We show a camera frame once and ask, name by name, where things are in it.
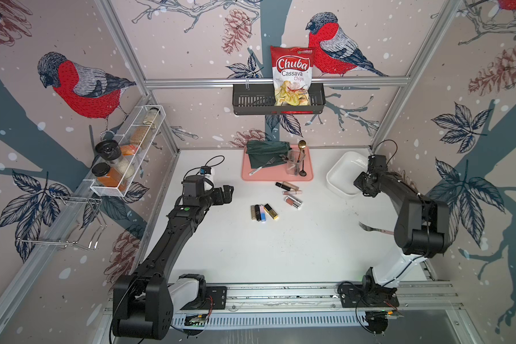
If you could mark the gold black lipstick tube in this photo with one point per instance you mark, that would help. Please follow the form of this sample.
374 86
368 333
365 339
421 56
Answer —
271 212

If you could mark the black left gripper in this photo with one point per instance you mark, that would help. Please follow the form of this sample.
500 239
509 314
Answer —
227 194

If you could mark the pink blue lipstick tube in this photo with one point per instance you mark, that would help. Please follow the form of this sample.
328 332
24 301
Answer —
262 212

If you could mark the black gold lip gloss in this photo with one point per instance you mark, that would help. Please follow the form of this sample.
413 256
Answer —
287 186

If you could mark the black wall basket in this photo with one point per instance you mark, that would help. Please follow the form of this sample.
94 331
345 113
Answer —
259 99

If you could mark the dark green cloth napkin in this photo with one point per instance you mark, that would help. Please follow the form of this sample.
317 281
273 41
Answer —
267 153

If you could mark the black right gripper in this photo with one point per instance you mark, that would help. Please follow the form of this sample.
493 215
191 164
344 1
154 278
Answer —
357 184

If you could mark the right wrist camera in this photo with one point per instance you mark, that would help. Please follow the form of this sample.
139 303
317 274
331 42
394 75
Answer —
377 164

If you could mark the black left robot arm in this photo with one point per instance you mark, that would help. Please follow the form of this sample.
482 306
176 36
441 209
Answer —
144 302

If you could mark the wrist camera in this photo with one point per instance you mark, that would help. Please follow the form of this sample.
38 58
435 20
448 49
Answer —
208 173
377 164

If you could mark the metal wire hook rack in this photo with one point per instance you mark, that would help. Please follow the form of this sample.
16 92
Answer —
77 222

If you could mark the orange spice jar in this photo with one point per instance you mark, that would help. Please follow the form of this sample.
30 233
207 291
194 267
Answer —
108 176

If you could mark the aluminium front rail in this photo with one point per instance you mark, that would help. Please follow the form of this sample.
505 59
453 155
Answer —
328 297

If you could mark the pink silicone mat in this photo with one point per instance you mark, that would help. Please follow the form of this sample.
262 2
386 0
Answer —
276 173

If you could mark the beige lipstick tube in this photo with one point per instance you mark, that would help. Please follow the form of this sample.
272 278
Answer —
253 212

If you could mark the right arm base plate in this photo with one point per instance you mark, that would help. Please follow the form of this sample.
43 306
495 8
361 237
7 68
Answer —
365 296

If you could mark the gold long spoon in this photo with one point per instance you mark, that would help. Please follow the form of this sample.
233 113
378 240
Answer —
302 145

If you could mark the white wire spice rack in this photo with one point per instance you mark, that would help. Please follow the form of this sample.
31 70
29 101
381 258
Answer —
135 144

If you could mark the clear red lipstick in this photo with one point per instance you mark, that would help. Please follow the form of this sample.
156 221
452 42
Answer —
293 201

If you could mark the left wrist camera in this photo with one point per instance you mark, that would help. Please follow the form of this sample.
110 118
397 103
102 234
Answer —
208 173

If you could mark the white storage box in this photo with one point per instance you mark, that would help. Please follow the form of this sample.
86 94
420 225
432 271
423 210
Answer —
345 171

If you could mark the pink handled fork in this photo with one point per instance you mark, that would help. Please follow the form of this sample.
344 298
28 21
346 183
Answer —
373 229

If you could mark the clear ribbed glass cup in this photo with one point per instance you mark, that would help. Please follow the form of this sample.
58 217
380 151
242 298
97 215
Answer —
292 166

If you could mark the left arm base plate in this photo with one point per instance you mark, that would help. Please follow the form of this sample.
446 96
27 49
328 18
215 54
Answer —
213 298

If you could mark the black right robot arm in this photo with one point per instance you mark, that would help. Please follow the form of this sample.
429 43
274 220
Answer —
421 231

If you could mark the white handled fork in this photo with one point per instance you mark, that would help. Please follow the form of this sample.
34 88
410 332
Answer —
253 172

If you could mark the Chuba cassava chips bag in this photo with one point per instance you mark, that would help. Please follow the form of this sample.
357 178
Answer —
292 75

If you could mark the black lid spice jar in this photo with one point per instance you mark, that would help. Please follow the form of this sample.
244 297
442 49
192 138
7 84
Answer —
110 151

